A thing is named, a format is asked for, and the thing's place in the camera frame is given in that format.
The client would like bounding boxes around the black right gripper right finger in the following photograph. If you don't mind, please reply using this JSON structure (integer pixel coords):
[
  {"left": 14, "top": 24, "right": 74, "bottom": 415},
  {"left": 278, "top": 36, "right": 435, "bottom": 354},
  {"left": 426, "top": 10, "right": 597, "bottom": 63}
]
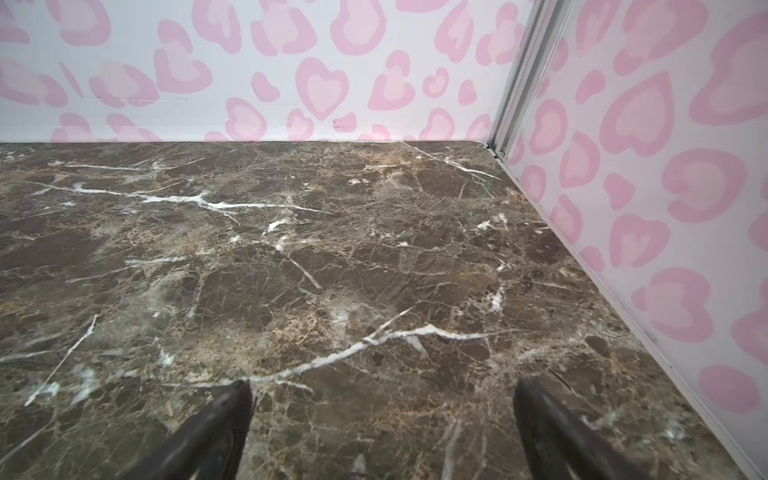
[{"left": 513, "top": 377, "right": 648, "bottom": 480}]

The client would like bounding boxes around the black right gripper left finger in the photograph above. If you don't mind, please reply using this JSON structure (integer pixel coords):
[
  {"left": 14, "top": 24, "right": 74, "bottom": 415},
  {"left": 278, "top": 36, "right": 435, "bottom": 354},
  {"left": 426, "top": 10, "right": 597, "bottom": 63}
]
[{"left": 122, "top": 380, "right": 254, "bottom": 479}]

